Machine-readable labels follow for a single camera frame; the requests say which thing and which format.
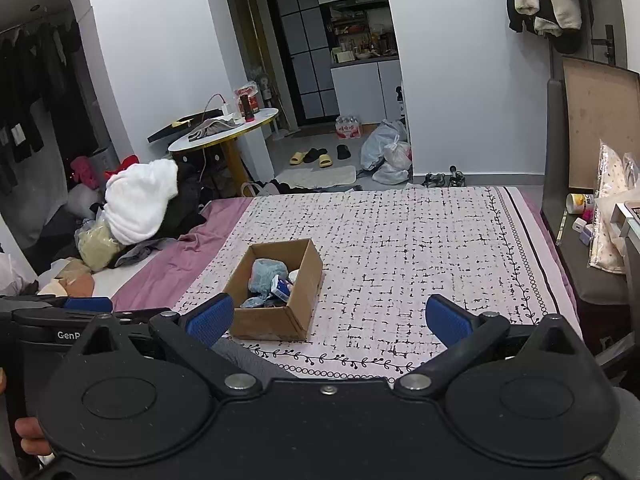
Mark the grey plastic bag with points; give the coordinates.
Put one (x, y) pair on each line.
(380, 145)

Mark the white towel bundle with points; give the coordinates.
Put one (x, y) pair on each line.
(142, 200)

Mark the white floor mat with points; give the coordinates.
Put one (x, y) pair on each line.
(320, 177)

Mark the white kitchen cabinet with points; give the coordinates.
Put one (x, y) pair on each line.
(365, 87)

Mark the brown cardboard box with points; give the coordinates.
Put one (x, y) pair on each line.
(260, 325)

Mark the grey upholstered chair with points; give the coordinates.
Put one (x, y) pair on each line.
(552, 135)

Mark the white box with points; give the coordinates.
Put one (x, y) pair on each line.
(627, 215)

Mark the grey fluffy plush toy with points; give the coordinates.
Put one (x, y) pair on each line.
(262, 272)

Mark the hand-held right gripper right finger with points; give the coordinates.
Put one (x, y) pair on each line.
(447, 320)

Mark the red clothing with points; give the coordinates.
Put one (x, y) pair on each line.
(85, 170)

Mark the yellow white cup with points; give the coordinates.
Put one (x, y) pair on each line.
(579, 202)

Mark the small blue box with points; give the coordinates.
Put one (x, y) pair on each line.
(587, 236)

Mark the flat black board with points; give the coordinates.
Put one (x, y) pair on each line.
(167, 131)

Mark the yellow slipper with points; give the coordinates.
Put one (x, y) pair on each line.
(299, 157)
(325, 161)

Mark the glossy floral bag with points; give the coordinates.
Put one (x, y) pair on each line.
(607, 210)

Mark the round white table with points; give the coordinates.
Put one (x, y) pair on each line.
(235, 135)

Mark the grey cloth on bed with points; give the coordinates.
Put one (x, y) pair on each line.
(140, 252)

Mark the grey denim plush toy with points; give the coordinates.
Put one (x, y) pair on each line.
(255, 302)

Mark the white standing fan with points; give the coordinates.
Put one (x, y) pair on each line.
(265, 85)

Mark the white soft toy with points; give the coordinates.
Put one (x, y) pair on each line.
(295, 275)

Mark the hanging dark clothes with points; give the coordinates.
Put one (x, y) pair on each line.
(35, 95)

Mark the white black patterned blanket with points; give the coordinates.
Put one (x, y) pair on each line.
(400, 260)

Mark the black clothing pile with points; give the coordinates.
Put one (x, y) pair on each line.
(189, 195)

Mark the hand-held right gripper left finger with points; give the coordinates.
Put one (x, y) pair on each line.
(210, 317)

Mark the white red plastic bag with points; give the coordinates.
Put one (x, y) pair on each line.
(401, 152)

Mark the small pink item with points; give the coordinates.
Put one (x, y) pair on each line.
(587, 214)

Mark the white charger plug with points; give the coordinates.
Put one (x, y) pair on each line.
(579, 226)

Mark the black slipper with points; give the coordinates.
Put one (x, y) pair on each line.
(315, 154)
(343, 151)

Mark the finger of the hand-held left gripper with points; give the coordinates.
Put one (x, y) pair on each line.
(87, 304)

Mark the red snack bag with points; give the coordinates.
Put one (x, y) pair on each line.
(247, 89)

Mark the thin pen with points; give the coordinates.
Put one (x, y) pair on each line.
(562, 227)

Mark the brown wooden board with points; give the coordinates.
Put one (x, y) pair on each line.
(600, 130)

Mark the black shoe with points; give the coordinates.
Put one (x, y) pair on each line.
(457, 177)
(434, 180)

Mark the person's left hand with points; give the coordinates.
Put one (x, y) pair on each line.
(30, 435)

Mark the bottle pack with red label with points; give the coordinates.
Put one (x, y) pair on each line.
(348, 127)

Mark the black framed glass door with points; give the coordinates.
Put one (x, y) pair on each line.
(300, 50)

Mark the pink bedsheet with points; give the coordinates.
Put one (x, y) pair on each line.
(165, 265)

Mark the tan cloth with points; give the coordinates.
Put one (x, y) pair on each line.
(70, 285)

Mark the beige stuffed bag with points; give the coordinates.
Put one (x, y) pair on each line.
(97, 247)

